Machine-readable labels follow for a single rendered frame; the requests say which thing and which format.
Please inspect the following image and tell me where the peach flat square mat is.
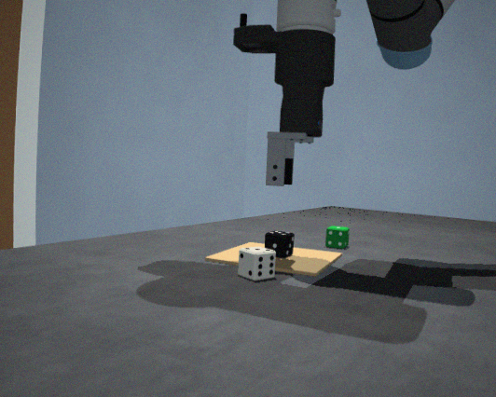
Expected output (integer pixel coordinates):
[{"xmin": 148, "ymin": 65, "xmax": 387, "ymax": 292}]
[{"xmin": 205, "ymin": 242, "xmax": 342, "ymax": 277}]

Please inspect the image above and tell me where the green die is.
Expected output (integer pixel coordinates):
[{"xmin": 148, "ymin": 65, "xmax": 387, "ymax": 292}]
[{"xmin": 325, "ymin": 226, "xmax": 350, "ymax": 249}]

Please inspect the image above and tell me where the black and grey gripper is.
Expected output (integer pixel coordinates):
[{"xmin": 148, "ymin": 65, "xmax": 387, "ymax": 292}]
[{"xmin": 233, "ymin": 0, "xmax": 341, "ymax": 186}]

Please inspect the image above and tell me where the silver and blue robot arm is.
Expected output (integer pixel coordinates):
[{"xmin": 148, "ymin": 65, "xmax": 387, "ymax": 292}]
[{"xmin": 366, "ymin": 0, "xmax": 455, "ymax": 70}]

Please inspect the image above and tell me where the white die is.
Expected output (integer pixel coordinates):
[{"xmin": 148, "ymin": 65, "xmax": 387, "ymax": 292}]
[{"xmin": 238, "ymin": 247, "xmax": 276, "ymax": 281}]

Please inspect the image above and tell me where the black die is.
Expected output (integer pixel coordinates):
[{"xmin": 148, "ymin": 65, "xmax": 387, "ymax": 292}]
[{"xmin": 265, "ymin": 231, "xmax": 294, "ymax": 258}]

